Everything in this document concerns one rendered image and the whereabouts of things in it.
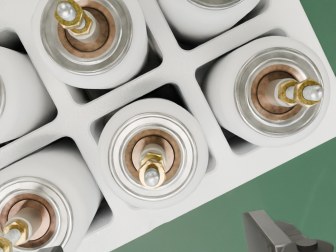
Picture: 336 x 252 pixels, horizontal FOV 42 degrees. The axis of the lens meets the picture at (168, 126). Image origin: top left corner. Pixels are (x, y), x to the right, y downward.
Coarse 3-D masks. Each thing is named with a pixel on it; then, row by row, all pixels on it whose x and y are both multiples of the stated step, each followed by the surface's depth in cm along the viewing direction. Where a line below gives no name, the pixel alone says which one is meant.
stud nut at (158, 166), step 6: (144, 162) 29; (150, 162) 29; (156, 162) 29; (144, 168) 29; (156, 168) 29; (162, 168) 29; (138, 174) 29; (162, 174) 29; (162, 180) 29; (144, 186) 29; (156, 186) 29
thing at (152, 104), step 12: (132, 108) 37; (144, 108) 37; (156, 108) 37; (168, 108) 37; (180, 108) 37; (120, 120) 37; (180, 120) 37; (192, 120) 37; (108, 132) 37; (192, 132) 37; (108, 144) 37; (204, 144) 37; (204, 156) 37; (108, 168) 37; (204, 168) 38; (108, 180) 37; (192, 180) 37; (120, 192) 37; (180, 192) 37; (192, 192) 38; (132, 204) 38; (144, 204) 37; (156, 204) 37; (168, 204) 38
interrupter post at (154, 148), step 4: (148, 144) 37; (152, 144) 36; (156, 144) 37; (144, 148) 35; (148, 148) 34; (152, 148) 34; (156, 148) 34; (160, 148) 35; (140, 152) 36; (144, 152) 34; (156, 152) 34; (160, 152) 34; (164, 152) 36; (140, 156) 34; (164, 156) 34; (164, 160) 34; (164, 164) 34
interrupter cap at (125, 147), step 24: (144, 120) 36; (168, 120) 37; (120, 144) 37; (144, 144) 37; (168, 144) 37; (192, 144) 37; (120, 168) 37; (168, 168) 37; (192, 168) 37; (144, 192) 37; (168, 192) 37
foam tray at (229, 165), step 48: (0, 0) 43; (144, 0) 43; (288, 0) 43; (192, 48) 54; (96, 96) 54; (144, 96) 55; (192, 96) 44; (0, 144) 53; (48, 144) 55; (96, 144) 44; (240, 144) 50; (96, 240) 45
